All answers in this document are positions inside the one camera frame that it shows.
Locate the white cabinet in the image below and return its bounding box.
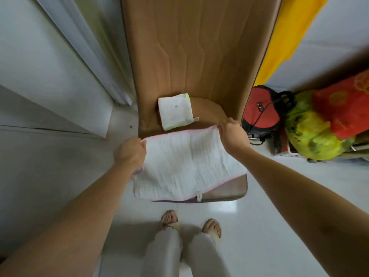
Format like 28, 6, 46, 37
0, 0, 113, 139

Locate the brown leather chair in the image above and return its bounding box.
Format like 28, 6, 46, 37
120, 0, 284, 204

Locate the white plastic crate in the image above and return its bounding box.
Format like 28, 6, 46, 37
272, 135, 306, 158

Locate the red and black round appliance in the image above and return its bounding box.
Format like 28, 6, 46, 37
241, 85, 296, 139

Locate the white door frame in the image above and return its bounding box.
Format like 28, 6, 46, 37
33, 0, 138, 107

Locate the yellow cloth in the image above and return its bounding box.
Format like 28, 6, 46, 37
253, 0, 331, 87

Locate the person's right forearm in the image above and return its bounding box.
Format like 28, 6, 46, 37
235, 147, 369, 277

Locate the pink-edged white cloth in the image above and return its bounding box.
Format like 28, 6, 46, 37
132, 125, 248, 202

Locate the red bag with gold print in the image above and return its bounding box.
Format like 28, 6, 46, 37
311, 69, 369, 141

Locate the person's left foot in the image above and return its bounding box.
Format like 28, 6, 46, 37
160, 210, 179, 230

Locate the person's right hand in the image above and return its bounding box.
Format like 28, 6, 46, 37
218, 117, 251, 158

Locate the person's left hand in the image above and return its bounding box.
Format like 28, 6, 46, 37
113, 137, 148, 175

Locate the yellow-green plastic bag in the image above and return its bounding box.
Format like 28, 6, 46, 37
284, 90, 355, 161

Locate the person's left forearm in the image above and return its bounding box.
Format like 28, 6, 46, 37
0, 163, 139, 277

